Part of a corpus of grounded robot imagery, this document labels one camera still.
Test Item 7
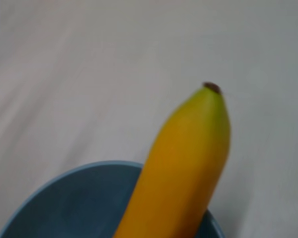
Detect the yellow banana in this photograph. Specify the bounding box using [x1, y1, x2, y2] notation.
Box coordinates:
[113, 81, 232, 238]

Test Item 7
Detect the blue bowl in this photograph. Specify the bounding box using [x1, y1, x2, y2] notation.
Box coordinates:
[0, 160, 225, 238]

